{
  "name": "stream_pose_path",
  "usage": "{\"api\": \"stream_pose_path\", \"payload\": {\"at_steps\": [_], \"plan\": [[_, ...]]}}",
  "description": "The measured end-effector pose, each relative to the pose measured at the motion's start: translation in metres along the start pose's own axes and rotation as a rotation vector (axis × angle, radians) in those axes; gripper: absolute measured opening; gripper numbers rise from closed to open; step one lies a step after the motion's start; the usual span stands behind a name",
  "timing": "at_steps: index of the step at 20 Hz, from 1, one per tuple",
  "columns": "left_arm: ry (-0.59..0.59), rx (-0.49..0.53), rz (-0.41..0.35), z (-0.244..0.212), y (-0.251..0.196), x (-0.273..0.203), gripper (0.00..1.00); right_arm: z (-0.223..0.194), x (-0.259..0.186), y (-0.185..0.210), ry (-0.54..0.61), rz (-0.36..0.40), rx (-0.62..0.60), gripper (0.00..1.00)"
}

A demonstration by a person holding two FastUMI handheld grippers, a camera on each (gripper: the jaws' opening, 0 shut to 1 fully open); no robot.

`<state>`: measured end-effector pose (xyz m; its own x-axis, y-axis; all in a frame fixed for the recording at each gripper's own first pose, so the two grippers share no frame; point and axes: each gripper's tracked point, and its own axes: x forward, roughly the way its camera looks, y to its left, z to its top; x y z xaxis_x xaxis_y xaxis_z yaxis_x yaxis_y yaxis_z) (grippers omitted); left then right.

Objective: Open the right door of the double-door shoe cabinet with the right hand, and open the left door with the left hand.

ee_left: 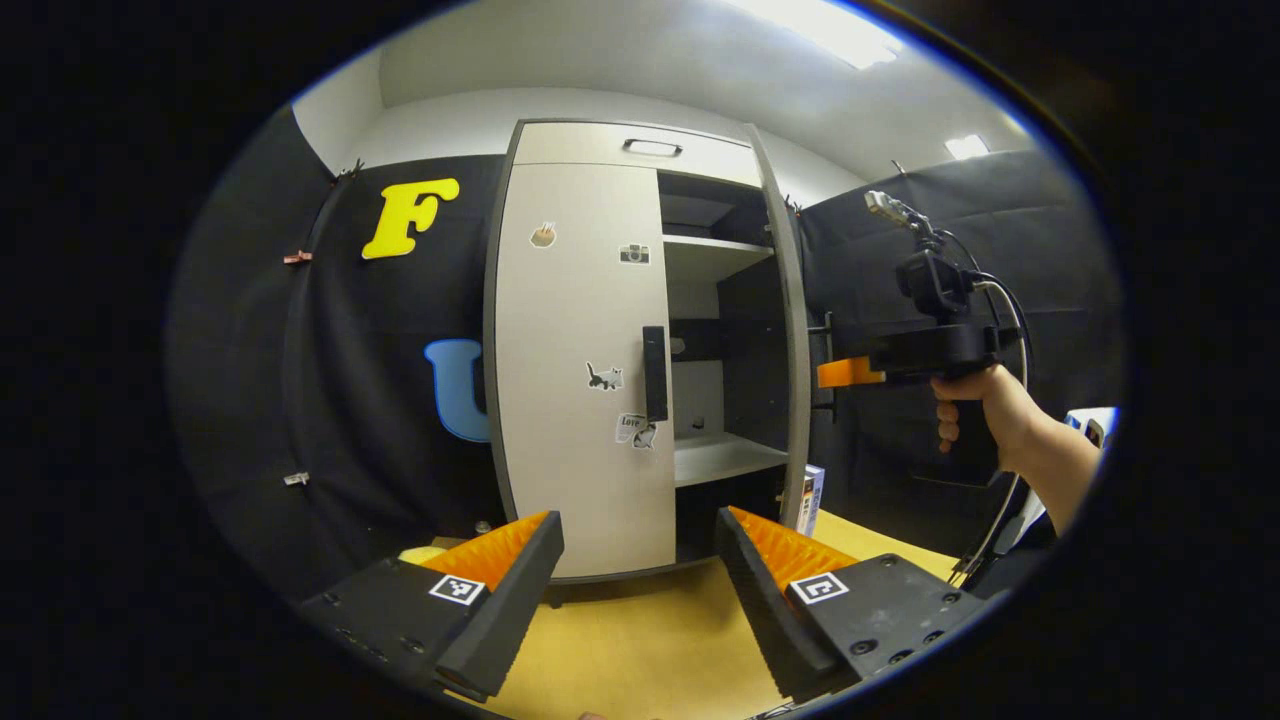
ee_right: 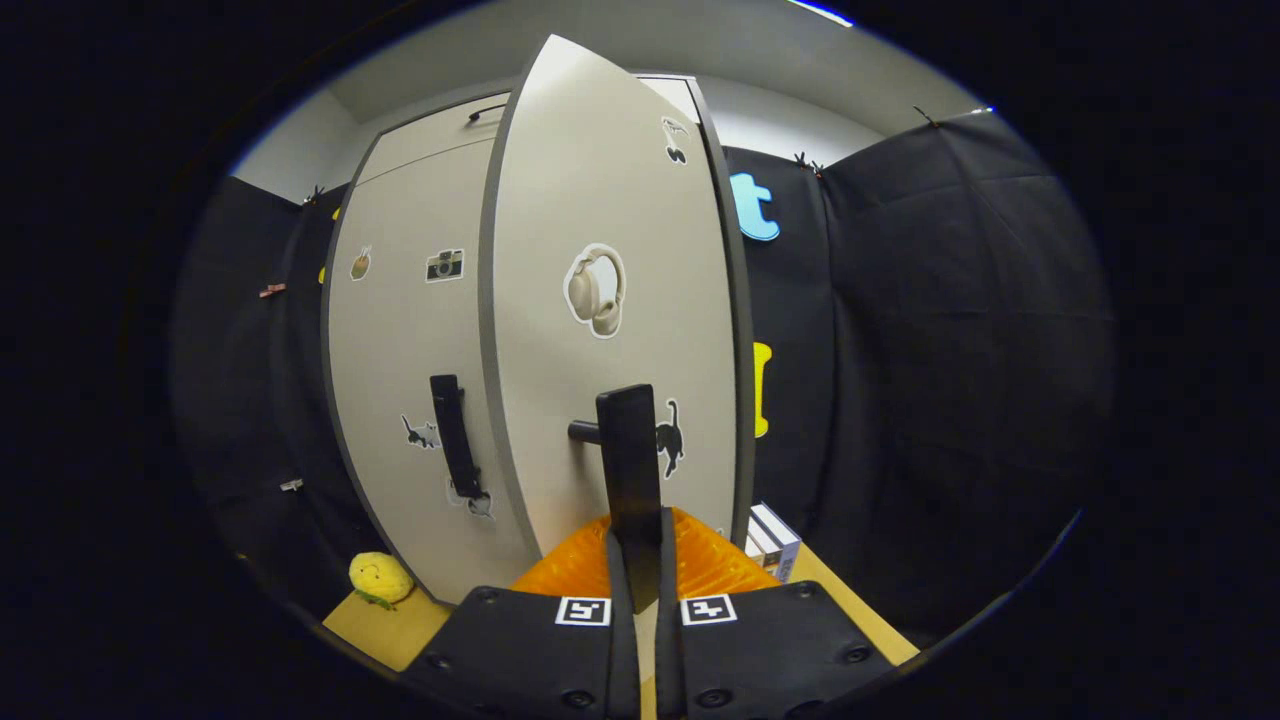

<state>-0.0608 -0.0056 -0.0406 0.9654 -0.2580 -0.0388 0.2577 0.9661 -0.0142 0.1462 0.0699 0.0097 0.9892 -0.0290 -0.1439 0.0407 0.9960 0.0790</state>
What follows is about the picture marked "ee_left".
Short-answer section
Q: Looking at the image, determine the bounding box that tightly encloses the white printed box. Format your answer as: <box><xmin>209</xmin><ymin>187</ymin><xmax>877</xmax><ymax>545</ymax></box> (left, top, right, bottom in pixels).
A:
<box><xmin>798</xmin><ymin>463</ymin><xmax>827</xmax><ymax>537</ymax></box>

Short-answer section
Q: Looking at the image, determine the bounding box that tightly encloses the black backdrop cloth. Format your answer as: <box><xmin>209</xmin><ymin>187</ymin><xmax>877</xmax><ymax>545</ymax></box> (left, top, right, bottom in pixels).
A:
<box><xmin>165</xmin><ymin>105</ymin><xmax>1126</xmax><ymax>601</ymax></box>

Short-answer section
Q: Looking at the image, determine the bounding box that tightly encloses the grey cabinet drawer front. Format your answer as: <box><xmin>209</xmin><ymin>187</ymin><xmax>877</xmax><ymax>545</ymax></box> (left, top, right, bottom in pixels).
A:
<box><xmin>510</xmin><ymin>122</ymin><xmax>763</xmax><ymax>189</ymax></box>

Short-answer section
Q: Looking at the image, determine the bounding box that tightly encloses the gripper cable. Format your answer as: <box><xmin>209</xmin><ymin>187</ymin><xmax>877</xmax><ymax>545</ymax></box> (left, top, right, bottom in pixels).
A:
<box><xmin>950</xmin><ymin>230</ymin><xmax>1031</xmax><ymax>586</ymax></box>

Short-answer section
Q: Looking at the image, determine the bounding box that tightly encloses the white and blue object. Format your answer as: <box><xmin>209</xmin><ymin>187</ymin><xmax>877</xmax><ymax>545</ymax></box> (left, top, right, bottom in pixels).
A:
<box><xmin>1065</xmin><ymin>405</ymin><xmax>1121</xmax><ymax>451</ymax></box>

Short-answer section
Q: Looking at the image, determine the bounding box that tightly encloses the grey cabinet door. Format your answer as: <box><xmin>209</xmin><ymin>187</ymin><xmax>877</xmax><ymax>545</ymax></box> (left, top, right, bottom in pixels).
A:
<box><xmin>493</xmin><ymin>163</ymin><xmax>678</xmax><ymax>581</ymax></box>
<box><xmin>745</xmin><ymin>124</ymin><xmax>813</xmax><ymax>533</ymax></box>

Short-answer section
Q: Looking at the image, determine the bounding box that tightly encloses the white cabinet shelf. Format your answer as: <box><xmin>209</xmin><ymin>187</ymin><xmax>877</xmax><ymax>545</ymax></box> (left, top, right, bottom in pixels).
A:
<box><xmin>673</xmin><ymin>432</ymin><xmax>791</xmax><ymax>489</ymax></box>
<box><xmin>662</xmin><ymin>234</ymin><xmax>776</xmax><ymax>284</ymax></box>

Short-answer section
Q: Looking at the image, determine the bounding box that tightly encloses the black door handle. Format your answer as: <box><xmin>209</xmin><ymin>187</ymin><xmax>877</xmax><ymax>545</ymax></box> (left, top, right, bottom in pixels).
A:
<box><xmin>808</xmin><ymin>312</ymin><xmax>837</xmax><ymax>421</ymax></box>
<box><xmin>642</xmin><ymin>325</ymin><xmax>670</xmax><ymax>423</ymax></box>

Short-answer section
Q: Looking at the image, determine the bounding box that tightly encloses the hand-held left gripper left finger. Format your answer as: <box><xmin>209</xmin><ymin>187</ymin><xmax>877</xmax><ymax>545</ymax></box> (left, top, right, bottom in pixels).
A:
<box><xmin>300</xmin><ymin>510</ymin><xmax>566</xmax><ymax>704</ymax></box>

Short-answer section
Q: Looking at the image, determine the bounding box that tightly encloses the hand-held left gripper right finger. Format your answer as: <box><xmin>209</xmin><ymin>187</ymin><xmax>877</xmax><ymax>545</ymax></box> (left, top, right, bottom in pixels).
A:
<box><xmin>715</xmin><ymin>506</ymin><xmax>991</xmax><ymax>704</ymax></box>

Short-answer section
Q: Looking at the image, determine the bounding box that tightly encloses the grey double-door shoe cabinet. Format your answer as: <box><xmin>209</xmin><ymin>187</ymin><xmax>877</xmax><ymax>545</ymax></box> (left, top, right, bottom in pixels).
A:
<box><xmin>483</xmin><ymin>118</ymin><xmax>813</xmax><ymax>591</ymax></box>

